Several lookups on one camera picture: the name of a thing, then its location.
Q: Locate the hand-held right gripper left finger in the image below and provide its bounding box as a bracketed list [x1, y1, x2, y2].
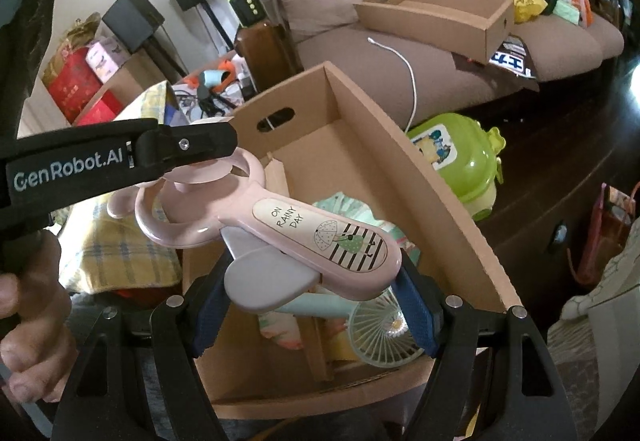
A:
[50, 253, 236, 441]

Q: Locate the green daisy handheld fan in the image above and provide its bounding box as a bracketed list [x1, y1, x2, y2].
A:
[280, 288, 436, 367]

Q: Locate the purple under cloth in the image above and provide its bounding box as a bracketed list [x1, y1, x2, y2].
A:
[164, 93, 193, 128]

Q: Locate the large cardboard box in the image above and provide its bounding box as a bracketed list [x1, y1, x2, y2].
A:
[182, 61, 523, 407]

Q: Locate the lime green portable radio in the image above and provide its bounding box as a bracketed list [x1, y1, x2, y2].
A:
[227, 0, 263, 26]

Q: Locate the black white printed bag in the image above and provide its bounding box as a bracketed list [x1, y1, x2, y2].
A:
[487, 36, 541, 94]

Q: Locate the gold gift bag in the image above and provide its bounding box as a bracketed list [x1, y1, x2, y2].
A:
[42, 18, 103, 82]

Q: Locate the pink handheld fan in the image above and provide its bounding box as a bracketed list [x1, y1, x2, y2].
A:
[106, 146, 403, 314]

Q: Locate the shallow cardboard tray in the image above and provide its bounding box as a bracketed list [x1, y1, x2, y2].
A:
[352, 0, 516, 66]

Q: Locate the white cable on sofa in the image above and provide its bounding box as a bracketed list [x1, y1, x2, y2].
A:
[367, 37, 417, 134]

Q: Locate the pink shopping bag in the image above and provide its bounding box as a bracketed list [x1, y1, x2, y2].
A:
[567, 181, 640, 287]

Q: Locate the brown cardboard carton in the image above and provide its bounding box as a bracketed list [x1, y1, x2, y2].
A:
[97, 53, 166, 116]

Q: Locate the white pink tissue box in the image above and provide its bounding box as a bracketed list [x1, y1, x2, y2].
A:
[85, 37, 126, 84]

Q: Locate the yellow plaid tablecloth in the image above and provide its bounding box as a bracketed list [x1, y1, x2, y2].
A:
[60, 81, 183, 297]

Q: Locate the brown sofa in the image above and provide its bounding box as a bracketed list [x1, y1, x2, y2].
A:
[235, 0, 626, 122]

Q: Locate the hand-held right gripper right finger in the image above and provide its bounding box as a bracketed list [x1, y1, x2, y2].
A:
[390, 253, 581, 441]

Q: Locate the red gift box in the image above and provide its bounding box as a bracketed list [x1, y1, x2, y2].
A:
[41, 46, 103, 124]

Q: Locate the black speaker stand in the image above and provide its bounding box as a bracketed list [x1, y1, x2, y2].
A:
[145, 35, 187, 78]
[197, 3, 237, 56]

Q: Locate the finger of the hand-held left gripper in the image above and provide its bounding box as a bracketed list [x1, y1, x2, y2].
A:
[134, 120, 239, 172]

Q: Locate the red biscuit box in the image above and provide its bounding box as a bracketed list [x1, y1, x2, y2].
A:
[75, 88, 126, 126]

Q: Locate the colourful paper hand fan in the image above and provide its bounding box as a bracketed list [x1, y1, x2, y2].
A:
[257, 191, 421, 352]

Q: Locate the person's left hand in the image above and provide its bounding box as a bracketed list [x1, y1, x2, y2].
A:
[0, 223, 76, 404]

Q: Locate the white patterned cushion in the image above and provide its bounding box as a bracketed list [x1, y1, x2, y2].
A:
[547, 231, 640, 441]

